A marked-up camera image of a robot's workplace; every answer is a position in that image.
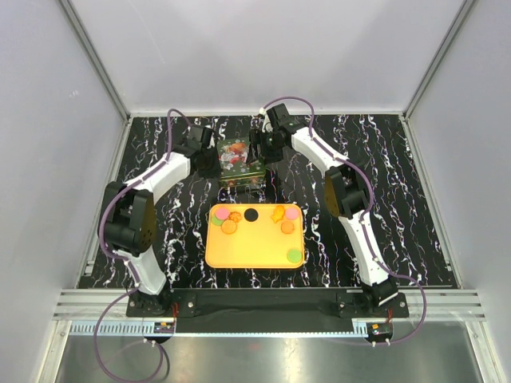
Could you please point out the black sandwich cookie upper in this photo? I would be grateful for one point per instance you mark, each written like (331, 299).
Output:
(251, 215)

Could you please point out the aluminium frame rail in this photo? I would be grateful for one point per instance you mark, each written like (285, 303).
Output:
(103, 312)

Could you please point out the pink sandwich cookie left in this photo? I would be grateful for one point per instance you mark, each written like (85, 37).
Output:
(222, 213)

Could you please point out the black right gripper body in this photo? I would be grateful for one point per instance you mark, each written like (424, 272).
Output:
(271, 150)

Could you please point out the green sandwich cookie left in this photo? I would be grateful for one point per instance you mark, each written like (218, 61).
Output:
(216, 221)

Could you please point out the yellow chick cookie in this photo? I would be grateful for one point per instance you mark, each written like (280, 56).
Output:
(278, 213)

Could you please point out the orange shell cookie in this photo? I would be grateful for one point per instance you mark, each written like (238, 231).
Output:
(287, 227)

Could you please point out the yellow plastic tray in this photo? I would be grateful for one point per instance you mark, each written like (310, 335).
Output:
(254, 245)

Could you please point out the pink sandwich cookie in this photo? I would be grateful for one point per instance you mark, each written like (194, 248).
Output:
(292, 213)
(222, 213)

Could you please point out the green christmas cookie tin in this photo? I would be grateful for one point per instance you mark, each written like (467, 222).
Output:
(242, 180)

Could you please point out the green sandwich cookie right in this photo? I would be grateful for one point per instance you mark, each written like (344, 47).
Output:
(295, 256)

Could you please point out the gold tin lid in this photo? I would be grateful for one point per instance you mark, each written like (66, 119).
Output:
(233, 158)

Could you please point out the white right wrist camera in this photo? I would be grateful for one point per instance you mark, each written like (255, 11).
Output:
(265, 123)

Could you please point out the green sandwich cookie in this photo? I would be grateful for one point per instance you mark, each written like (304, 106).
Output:
(295, 256)
(216, 221)

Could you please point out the orange flower cookie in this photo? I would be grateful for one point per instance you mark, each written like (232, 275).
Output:
(235, 216)

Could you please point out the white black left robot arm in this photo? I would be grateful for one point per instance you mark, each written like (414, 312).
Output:
(127, 227)

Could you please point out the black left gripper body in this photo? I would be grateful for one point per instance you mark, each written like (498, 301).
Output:
(211, 165)

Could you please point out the pink sandwich cookie right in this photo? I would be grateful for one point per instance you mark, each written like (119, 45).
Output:
(292, 213)

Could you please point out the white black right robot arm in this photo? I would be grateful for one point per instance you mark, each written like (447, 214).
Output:
(348, 193)

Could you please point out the tan round biscuit left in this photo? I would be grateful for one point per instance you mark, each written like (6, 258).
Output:
(228, 226)

